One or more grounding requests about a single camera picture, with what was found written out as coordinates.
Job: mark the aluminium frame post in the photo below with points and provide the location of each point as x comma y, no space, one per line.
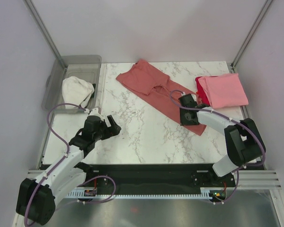
251,33
41,25

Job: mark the light pink folded t-shirt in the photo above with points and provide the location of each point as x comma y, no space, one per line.
224,91

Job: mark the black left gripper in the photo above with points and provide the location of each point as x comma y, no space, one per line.
114,130

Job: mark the left aluminium frame post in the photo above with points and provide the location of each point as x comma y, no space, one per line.
41,25

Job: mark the aluminium rail profile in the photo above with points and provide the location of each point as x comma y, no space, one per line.
250,179

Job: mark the right aluminium frame post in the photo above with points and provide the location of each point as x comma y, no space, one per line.
251,33

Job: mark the salmon red t-shirt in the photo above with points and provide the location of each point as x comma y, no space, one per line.
154,87

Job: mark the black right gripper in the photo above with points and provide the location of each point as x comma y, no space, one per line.
182,120

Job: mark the magenta red folded t-shirt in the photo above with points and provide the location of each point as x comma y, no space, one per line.
200,92

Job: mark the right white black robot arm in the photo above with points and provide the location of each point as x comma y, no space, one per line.
242,138

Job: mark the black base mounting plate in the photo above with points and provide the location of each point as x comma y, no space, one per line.
148,179

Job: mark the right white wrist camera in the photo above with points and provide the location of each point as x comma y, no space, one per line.
194,96

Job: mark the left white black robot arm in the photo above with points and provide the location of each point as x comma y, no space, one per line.
39,197

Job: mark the white crumpled t-shirt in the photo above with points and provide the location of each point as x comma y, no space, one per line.
71,89

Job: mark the grey transparent plastic bin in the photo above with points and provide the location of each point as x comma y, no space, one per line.
86,67

